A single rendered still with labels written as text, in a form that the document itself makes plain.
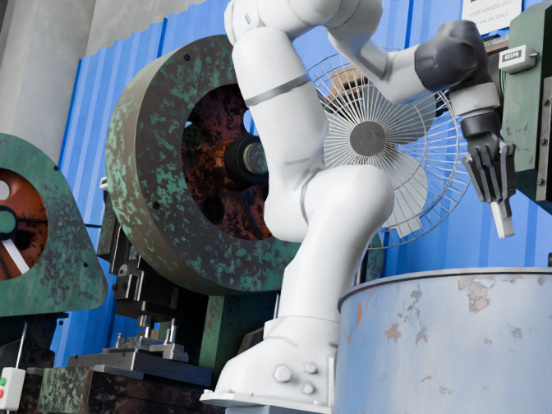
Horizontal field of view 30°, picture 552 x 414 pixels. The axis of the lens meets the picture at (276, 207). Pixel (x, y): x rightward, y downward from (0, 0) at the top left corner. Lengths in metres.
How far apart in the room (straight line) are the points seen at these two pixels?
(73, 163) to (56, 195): 2.04
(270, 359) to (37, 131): 5.62
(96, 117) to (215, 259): 3.78
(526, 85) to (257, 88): 0.89
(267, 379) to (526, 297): 0.89
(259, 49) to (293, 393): 0.52
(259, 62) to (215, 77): 1.66
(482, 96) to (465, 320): 1.33
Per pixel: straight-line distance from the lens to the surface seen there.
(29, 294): 4.75
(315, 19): 1.61
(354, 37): 1.80
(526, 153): 2.26
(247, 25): 1.66
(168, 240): 3.04
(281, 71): 1.58
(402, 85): 1.96
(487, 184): 2.01
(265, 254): 3.24
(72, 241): 4.88
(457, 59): 1.92
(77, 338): 6.16
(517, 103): 2.32
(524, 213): 3.83
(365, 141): 2.81
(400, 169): 2.84
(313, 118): 1.59
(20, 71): 7.13
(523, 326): 0.65
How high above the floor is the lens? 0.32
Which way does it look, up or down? 16 degrees up
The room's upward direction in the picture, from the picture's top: 8 degrees clockwise
